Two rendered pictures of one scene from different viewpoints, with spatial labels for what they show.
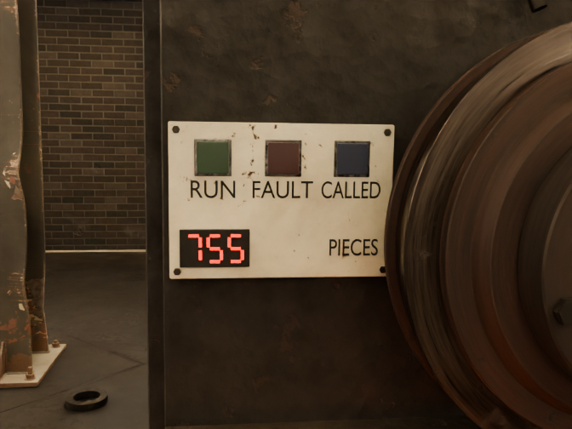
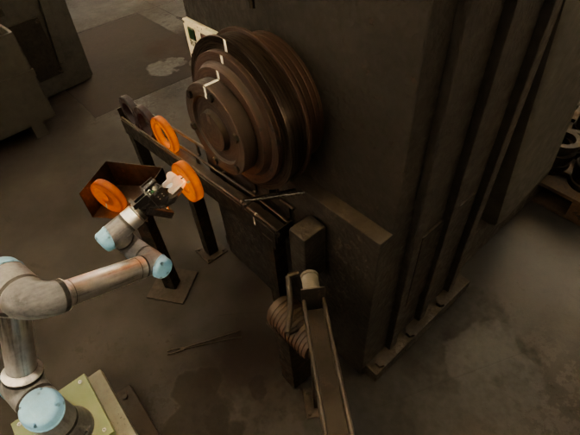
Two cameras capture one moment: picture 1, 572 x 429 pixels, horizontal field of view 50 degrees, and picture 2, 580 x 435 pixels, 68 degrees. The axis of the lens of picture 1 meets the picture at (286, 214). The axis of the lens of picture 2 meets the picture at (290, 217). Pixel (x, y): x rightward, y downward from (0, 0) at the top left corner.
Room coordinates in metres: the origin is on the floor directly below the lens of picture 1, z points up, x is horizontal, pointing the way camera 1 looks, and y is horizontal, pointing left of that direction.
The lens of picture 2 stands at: (0.15, -1.33, 1.81)
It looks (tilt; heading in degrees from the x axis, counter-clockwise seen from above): 46 degrees down; 58
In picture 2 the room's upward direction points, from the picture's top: 5 degrees counter-clockwise
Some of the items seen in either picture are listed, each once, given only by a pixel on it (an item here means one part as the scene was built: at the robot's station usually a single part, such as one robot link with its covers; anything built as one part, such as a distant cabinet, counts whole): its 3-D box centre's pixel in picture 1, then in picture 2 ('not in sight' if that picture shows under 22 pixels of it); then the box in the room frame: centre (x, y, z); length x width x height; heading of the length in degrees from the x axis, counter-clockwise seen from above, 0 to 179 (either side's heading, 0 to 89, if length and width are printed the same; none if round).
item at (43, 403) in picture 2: not in sight; (46, 412); (-0.26, -0.46, 0.49); 0.13 x 0.12 x 0.14; 108
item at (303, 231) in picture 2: not in sight; (309, 249); (0.68, -0.58, 0.68); 0.11 x 0.08 x 0.24; 6
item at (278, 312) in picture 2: not in sight; (300, 353); (0.54, -0.69, 0.27); 0.22 x 0.13 x 0.53; 96
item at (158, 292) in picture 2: not in sight; (148, 238); (0.29, 0.14, 0.36); 0.26 x 0.20 x 0.72; 131
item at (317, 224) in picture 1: (282, 201); (210, 53); (0.71, 0.00, 1.15); 0.26 x 0.02 x 0.18; 96
